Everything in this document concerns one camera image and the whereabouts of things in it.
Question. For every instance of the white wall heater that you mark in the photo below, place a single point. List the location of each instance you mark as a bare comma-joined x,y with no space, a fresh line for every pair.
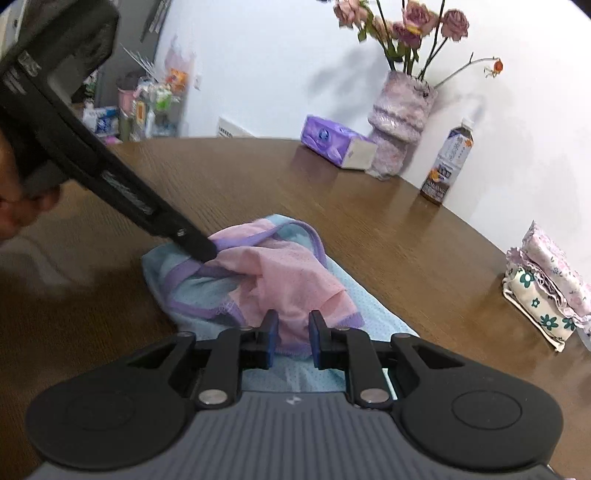
233,129

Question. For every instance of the pink tumbler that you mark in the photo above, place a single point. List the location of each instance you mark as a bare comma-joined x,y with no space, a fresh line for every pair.
123,100

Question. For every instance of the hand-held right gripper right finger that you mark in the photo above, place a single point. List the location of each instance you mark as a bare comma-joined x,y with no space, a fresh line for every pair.
316,339

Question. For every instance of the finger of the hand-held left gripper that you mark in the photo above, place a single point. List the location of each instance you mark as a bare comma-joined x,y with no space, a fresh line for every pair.
194,242

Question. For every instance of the folded white green-flowered cloth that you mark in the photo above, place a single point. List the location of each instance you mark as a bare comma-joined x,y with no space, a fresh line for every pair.
535,304

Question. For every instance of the cluttered storage shelf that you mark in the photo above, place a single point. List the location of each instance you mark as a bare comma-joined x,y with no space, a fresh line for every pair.
138,106

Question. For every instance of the person's left hand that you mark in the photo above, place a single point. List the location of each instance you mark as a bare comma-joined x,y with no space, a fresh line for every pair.
14,207

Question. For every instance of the pink fuzzy vase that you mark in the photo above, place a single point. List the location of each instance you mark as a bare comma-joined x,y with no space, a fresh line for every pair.
399,115

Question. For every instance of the pink and blue tank top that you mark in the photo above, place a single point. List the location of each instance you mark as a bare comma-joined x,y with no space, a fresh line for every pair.
286,286

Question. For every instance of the dried rose bouquet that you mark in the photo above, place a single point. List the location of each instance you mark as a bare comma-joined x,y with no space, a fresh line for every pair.
411,27

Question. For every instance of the plastic tea bottle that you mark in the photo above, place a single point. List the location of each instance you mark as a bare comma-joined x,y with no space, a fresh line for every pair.
450,161

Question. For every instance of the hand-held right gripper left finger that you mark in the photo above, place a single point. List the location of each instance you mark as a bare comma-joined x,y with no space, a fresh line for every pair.
272,339

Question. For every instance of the purple tissue pack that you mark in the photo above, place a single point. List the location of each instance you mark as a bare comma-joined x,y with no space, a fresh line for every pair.
332,141

